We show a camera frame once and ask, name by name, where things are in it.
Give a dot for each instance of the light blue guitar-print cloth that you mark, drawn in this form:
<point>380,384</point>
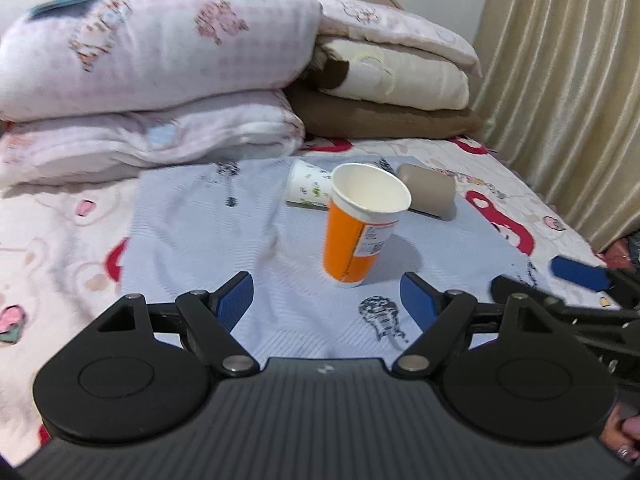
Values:
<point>200,240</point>

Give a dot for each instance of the beige pleated curtain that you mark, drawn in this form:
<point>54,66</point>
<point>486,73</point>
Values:
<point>560,85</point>

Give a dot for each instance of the person's right hand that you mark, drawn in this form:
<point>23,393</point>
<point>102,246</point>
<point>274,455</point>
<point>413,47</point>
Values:
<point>625,435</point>

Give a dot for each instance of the brown cushion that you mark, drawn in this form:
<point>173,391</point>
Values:
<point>380,120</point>

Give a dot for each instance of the lower pink pillow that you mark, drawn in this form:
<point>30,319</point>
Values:
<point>150,132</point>

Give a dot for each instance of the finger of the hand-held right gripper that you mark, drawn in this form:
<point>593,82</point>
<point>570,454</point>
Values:
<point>577,271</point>
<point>520,291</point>

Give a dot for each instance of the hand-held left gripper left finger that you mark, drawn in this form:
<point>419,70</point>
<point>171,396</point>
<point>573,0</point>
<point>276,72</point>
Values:
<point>234,301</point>

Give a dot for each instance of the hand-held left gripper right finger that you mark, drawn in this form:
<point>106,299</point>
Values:
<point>418,302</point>

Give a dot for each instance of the large pink checked pillow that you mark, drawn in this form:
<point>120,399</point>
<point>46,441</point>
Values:
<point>150,45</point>

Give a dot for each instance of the taupe rounded case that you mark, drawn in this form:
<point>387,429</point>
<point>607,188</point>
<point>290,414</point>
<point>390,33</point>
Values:
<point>428,191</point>

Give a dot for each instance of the white printed paper cup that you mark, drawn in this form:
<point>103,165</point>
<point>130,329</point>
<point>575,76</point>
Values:
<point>309,184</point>

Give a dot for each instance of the folded pink quilt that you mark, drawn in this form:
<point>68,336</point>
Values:
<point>380,20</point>

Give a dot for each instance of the blue flat object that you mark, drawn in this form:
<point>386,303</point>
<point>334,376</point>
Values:
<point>65,2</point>

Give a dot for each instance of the dark red cloth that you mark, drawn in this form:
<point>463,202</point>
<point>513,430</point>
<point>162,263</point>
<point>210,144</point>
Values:
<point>622,252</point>

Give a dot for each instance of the orange paper cup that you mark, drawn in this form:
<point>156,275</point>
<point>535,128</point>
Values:
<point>357,232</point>

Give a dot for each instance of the cream folded blanket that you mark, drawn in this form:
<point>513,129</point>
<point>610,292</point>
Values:
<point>400,72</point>

